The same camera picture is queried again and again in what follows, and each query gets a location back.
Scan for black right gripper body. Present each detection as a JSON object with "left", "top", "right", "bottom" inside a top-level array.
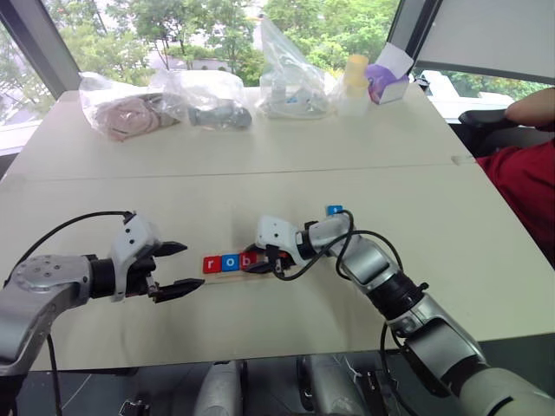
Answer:
[{"left": 258, "top": 243, "right": 291, "bottom": 278}]

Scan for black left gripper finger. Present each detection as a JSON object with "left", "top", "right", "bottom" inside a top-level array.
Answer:
[
  {"left": 153, "top": 240, "right": 189, "bottom": 259},
  {"left": 148, "top": 278, "right": 206, "bottom": 304}
]

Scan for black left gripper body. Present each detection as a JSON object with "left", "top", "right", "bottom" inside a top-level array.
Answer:
[{"left": 124, "top": 244, "right": 165, "bottom": 301}]

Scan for wooden letter tray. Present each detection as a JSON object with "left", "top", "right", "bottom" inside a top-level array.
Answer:
[{"left": 200, "top": 253, "right": 279, "bottom": 286}]

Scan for grey rounded robot body part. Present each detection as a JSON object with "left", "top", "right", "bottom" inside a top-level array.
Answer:
[
  {"left": 297, "top": 354, "right": 369, "bottom": 416},
  {"left": 192, "top": 359, "right": 245, "bottom": 416}
]

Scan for plastic bag with pink cloth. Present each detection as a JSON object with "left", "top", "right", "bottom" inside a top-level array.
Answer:
[{"left": 78, "top": 70, "right": 184, "bottom": 145}]

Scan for plastic bag with grey object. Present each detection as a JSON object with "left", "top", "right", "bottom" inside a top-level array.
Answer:
[{"left": 148, "top": 68, "right": 254, "bottom": 132}]

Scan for tall clear plastic bag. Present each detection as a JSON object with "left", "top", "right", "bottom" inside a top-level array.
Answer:
[{"left": 254, "top": 18, "right": 338, "bottom": 121}]

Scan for yellow cups in plastic bag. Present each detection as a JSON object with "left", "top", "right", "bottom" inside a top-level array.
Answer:
[{"left": 330, "top": 54, "right": 371, "bottom": 119}]

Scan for purple tissue box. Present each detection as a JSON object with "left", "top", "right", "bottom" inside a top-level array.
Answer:
[{"left": 364, "top": 42, "right": 415, "bottom": 107}]

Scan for black office chair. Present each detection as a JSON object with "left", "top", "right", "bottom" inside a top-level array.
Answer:
[{"left": 458, "top": 107, "right": 555, "bottom": 159}]

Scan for person in red shirt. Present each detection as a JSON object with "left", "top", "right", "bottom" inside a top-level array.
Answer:
[{"left": 475, "top": 86, "right": 555, "bottom": 281}]

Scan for white roller blind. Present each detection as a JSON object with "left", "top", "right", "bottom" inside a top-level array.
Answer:
[{"left": 385, "top": 0, "right": 555, "bottom": 86}]

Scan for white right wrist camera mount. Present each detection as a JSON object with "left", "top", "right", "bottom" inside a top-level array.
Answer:
[{"left": 254, "top": 214, "right": 301, "bottom": 266}]

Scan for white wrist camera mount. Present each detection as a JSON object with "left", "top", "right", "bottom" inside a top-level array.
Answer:
[
  {"left": 108, "top": 211, "right": 164, "bottom": 303},
  {"left": 254, "top": 214, "right": 301, "bottom": 266}
]

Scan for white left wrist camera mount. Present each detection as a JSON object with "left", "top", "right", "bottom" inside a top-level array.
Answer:
[{"left": 108, "top": 211, "right": 164, "bottom": 303}]

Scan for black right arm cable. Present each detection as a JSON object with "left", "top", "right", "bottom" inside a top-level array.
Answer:
[{"left": 273, "top": 209, "right": 420, "bottom": 416}]

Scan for dark window frame post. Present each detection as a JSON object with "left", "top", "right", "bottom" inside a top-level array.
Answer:
[{"left": 0, "top": 0, "right": 82, "bottom": 103}]

